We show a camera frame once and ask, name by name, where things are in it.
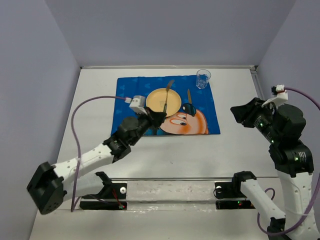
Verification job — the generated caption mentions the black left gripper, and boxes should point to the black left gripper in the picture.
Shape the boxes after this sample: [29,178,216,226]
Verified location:
[128,107,166,147]

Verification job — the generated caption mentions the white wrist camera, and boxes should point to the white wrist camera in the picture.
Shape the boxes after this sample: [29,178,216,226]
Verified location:
[262,84,289,108]
[124,95,147,115]

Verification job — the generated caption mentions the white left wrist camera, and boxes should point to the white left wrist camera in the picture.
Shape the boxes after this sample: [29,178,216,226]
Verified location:
[124,95,147,115]

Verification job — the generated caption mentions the yellow plate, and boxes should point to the yellow plate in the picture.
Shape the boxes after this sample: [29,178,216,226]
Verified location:
[145,88,182,117]

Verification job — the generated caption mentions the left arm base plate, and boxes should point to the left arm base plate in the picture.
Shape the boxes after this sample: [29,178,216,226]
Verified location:
[78,182,128,211]

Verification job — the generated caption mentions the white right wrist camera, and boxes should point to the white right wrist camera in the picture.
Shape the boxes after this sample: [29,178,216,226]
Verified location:
[262,84,289,108]

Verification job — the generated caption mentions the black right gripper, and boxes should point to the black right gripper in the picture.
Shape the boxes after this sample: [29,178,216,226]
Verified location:
[229,96,281,142]

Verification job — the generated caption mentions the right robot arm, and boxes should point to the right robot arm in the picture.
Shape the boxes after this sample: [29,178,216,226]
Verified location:
[230,97,320,240]

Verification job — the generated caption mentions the aluminium table edge rail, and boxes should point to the aluminium table edge rail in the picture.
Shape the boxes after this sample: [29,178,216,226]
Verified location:
[80,65,257,70]

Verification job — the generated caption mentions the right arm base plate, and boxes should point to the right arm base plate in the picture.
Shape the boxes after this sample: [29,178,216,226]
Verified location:
[213,181,255,210]

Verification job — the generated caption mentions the gold fork dark handle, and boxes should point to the gold fork dark handle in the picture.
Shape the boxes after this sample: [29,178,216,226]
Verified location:
[163,79,175,113]

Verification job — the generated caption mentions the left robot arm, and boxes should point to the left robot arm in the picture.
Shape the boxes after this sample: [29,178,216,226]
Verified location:
[26,107,167,215]

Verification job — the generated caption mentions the gold knife dark handle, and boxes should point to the gold knife dark handle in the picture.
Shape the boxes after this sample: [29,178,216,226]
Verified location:
[182,89,197,117]

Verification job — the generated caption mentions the clear plastic cup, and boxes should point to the clear plastic cup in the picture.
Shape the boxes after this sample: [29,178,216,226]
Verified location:
[196,69,212,89]

